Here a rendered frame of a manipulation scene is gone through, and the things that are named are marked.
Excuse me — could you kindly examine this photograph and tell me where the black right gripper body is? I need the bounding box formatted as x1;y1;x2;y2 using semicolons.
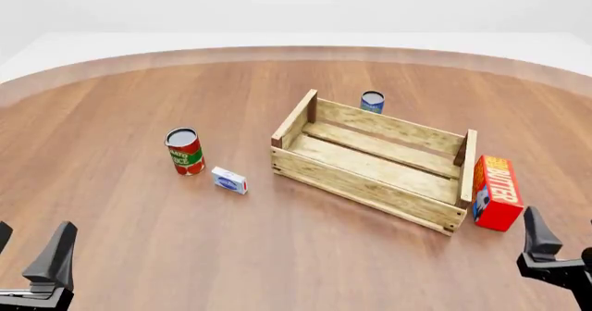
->
516;250;592;311

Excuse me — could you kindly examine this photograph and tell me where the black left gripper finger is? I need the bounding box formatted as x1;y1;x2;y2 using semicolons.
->
0;220;14;255
21;220;79;293

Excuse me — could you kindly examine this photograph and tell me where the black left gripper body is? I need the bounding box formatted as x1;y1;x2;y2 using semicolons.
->
0;280;75;311

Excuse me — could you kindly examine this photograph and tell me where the red butter box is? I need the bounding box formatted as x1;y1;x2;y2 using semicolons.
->
472;155;525;233

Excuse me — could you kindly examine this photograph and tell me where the wooden slat tray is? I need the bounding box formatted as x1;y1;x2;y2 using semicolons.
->
270;88;478;237

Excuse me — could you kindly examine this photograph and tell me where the red green tomato sauce tin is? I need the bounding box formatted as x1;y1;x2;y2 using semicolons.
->
164;127;206;177

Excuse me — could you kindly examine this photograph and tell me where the small white blue box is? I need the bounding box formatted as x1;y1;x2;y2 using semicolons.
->
211;166;249;196

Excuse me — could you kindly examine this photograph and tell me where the blue tin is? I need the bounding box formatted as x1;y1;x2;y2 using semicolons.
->
360;90;386;115

